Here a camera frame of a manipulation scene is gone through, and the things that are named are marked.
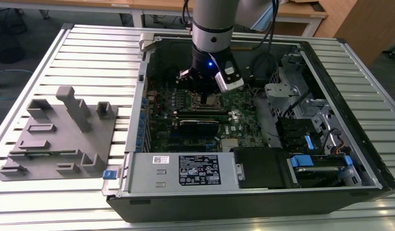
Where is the black graphics card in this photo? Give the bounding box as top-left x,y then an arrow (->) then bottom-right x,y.
177,119 -> 221,138

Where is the blue floor cable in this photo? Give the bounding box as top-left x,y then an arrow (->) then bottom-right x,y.
0,68 -> 34,102

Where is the grey parts rack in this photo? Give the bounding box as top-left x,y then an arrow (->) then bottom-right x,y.
0,86 -> 120,181

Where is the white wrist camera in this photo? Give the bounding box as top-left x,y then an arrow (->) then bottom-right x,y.
213,59 -> 245,93

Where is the blue disk carrier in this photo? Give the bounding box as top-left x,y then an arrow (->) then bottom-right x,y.
287,155 -> 343,188

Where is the wooden cabinet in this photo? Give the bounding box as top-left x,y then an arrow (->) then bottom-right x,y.
313,0 -> 395,72

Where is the silver power supply unit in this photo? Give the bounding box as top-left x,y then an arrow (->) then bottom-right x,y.
119,151 -> 245,193

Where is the green RAM stick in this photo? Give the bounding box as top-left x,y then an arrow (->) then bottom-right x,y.
25,151 -> 61,158
177,114 -> 231,120

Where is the green motherboard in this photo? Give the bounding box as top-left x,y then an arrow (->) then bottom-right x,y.
144,78 -> 272,154

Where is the CPU socket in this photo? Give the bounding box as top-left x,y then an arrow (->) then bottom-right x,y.
189,90 -> 227,112

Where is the black fan shroud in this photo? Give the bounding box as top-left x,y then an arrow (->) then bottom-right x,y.
231,146 -> 301,190

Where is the grey case latch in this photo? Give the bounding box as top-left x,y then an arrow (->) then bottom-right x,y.
137,33 -> 156,53

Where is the coloured wire bundle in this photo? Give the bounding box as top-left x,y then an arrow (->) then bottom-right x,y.
331,141 -> 351,155

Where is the black PC case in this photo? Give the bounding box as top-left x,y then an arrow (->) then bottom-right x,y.
100,32 -> 395,223

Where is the wooden desk white frame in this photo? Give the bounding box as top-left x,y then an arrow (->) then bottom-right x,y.
132,0 -> 329,37
0,0 -> 143,28

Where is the black chair base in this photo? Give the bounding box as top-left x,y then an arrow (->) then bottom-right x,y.
381,36 -> 395,59

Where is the silver drive cage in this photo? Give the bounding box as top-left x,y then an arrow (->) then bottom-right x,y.
263,53 -> 315,121

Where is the blue disk bay tab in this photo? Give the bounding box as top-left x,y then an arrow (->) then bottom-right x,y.
303,134 -> 315,150

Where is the black disk bay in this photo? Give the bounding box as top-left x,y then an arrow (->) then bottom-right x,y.
275,117 -> 324,150

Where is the black camera bracket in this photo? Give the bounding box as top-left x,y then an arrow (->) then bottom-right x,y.
175,68 -> 193,84

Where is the silver chipset heatsink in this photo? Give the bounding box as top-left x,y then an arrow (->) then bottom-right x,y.
221,138 -> 241,148

